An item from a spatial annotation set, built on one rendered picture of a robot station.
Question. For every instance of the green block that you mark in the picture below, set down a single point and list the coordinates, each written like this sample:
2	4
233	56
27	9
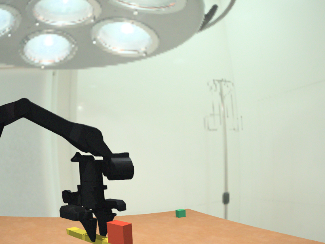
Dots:
180	213

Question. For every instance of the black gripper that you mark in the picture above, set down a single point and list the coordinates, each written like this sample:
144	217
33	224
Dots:
93	198

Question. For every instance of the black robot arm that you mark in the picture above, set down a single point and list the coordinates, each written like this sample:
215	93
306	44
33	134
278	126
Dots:
87	139

